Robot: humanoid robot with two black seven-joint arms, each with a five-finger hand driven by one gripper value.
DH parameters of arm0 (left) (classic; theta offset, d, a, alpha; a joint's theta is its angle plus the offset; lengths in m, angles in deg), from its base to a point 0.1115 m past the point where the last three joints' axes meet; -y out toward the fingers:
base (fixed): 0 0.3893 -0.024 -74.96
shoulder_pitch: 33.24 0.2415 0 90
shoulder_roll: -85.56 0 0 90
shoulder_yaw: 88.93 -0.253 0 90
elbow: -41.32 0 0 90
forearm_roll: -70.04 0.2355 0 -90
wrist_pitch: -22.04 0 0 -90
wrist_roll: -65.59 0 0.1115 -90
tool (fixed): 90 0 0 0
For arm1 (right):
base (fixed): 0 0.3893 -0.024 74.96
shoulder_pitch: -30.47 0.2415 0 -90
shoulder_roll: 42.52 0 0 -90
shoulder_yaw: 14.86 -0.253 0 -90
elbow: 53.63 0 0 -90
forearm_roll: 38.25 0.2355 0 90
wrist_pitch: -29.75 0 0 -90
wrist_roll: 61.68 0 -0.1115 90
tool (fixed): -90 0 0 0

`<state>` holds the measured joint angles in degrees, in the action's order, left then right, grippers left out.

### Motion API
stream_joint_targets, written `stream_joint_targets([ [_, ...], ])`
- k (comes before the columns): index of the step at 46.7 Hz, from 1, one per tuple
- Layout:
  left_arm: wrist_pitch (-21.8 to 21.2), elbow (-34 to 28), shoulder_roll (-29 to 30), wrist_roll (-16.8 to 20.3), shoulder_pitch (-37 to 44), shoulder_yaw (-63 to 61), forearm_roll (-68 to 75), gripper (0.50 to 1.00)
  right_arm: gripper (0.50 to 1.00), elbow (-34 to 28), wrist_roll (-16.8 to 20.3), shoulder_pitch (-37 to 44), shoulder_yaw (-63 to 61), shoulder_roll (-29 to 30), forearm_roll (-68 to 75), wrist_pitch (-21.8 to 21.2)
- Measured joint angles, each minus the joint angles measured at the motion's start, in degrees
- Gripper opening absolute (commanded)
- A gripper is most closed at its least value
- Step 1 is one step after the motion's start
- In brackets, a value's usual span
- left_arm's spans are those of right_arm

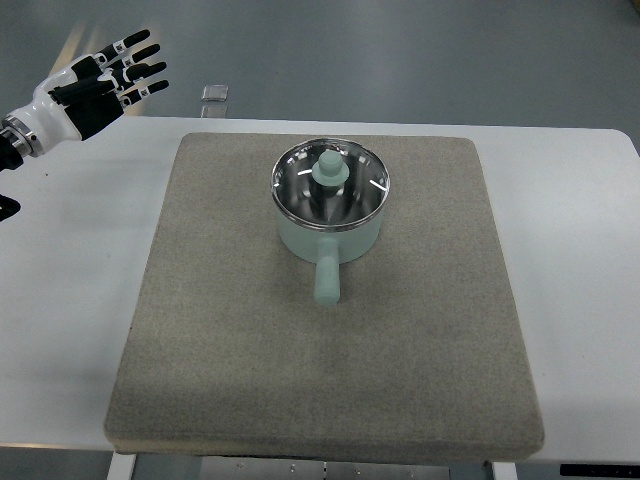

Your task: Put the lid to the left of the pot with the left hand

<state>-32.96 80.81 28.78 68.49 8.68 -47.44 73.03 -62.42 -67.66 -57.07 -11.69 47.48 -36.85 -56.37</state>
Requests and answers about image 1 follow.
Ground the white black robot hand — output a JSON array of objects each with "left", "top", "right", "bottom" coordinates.
[{"left": 37, "top": 29, "right": 169, "bottom": 140}]

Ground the glass lid with green knob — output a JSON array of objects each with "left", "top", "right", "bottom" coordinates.
[{"left": 271, "top": 138, "right": 390, "bottom": 232}]

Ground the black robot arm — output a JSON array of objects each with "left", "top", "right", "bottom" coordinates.
[{"left": 1, "top": 115, "right": 43, "bottom": 170}]

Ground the small clear floor plate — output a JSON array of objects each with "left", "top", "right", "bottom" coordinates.
[{"left": 201, "top": 84, "right": 229, "bottom": 102}]

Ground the mint green saucepan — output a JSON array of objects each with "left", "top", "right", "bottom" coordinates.
[{"left": 273, "top": 139, "right": 389, "bottom": 307}]

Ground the beige square mat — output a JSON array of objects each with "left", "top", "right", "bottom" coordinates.
[{"left": 104, "top": 133, "right": 544, "bottom": 464}]

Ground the black cable loop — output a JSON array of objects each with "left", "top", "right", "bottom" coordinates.
[{"left": 0, "top": 195, "right": 22, "bottom": 223}]

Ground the metal table frame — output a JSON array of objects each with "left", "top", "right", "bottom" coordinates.
[{"left": 106, "top": 454, "right": 519, "bottom": 479}]

